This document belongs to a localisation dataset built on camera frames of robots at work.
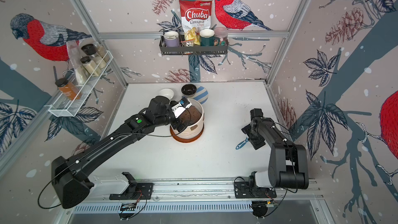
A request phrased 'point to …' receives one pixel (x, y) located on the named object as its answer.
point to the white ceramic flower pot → (194, 115)
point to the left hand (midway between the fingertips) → (189, 110)
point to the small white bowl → (167, 92)
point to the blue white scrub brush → (242, 144)
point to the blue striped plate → (202, 94)
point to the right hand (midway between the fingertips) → (248, 134)
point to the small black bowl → (188, 90)
